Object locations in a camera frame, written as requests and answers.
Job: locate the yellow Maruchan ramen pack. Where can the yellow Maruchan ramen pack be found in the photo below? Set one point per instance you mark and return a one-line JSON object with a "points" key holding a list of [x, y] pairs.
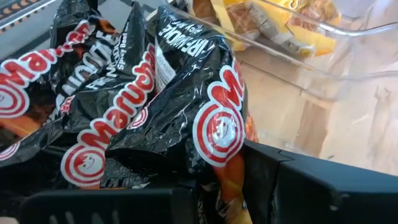
{"points": [[298, 31], [224, 18]]}

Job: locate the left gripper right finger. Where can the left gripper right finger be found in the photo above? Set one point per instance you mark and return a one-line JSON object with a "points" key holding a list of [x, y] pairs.
{"points": [[326, 193]]}

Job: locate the clear plastic bin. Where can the clear plastic bin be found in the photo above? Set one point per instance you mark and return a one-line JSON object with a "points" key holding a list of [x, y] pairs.
{"points": [[342, 124], [367, 12]]}

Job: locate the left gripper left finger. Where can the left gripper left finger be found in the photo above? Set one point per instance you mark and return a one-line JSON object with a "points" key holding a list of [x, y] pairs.
{"points": [[109, 207]]}

